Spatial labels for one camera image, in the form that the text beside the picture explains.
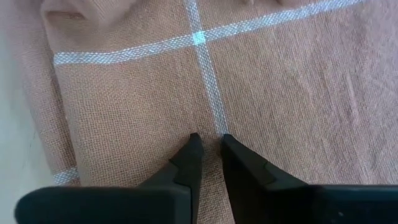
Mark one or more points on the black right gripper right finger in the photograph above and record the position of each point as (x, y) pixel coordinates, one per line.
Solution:
(264, 202)

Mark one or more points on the pink towel with white lines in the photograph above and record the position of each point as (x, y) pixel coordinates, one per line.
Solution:
(280, 93)

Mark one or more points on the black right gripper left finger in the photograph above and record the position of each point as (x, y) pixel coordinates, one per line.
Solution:
(174, 199)

